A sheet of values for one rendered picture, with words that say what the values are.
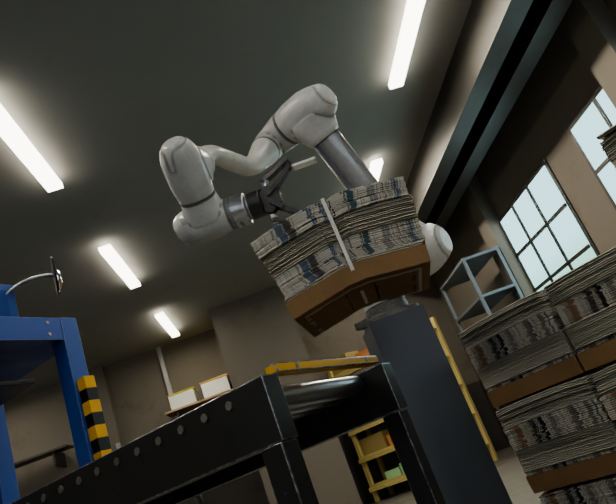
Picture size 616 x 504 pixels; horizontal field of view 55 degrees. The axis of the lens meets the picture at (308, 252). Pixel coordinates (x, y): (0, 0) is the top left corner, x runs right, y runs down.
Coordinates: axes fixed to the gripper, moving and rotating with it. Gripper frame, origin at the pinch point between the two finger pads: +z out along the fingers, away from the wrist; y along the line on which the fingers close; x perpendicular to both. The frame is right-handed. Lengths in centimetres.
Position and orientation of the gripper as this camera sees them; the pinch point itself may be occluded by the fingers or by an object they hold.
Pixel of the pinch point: (319, 182)
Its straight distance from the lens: 162.1
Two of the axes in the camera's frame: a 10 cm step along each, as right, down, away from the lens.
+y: 2.8, 9.1, -3.1
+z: 9.4, -3.2, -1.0
